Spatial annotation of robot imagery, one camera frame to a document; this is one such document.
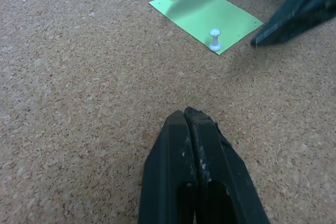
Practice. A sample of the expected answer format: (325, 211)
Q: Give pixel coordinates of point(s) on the cork board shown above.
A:
(86, 98)

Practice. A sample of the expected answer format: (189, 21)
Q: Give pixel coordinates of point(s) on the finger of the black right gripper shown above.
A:
(296, 16)

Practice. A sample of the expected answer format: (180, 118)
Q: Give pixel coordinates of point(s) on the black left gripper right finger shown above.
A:
(223, 176)

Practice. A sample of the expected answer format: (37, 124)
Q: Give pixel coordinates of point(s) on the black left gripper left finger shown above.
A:
(168, 171)

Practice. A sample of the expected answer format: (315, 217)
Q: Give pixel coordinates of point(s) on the white pushpin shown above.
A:
(215, 41)

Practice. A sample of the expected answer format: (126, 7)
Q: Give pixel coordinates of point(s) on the green paper note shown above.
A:
(207, 16)

